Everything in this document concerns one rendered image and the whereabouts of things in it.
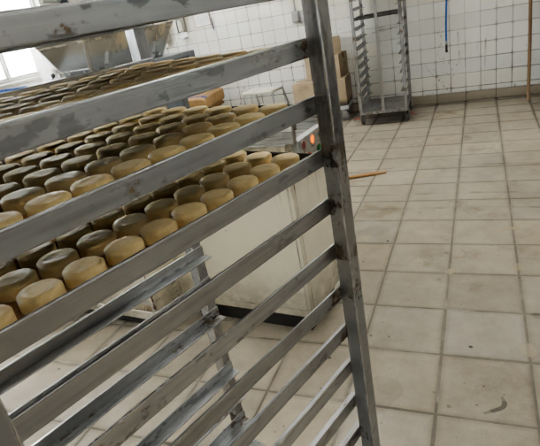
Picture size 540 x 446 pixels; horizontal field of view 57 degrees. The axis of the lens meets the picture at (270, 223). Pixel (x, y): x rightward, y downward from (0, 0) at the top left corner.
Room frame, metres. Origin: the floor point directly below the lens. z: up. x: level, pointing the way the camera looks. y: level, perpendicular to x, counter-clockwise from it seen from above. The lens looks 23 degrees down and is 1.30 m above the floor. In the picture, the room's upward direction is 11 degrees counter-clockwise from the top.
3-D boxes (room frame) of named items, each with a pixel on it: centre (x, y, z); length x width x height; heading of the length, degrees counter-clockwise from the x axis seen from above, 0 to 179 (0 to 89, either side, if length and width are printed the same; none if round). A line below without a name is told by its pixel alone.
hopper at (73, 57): (2.34, 0.53, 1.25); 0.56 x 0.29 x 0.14; 148
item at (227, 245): (2.07, 0.10, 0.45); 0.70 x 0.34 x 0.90; 58
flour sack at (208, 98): (6.05, 0.54, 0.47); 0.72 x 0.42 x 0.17; 160
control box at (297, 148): (1.88, -0.21, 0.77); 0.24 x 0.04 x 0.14; 148
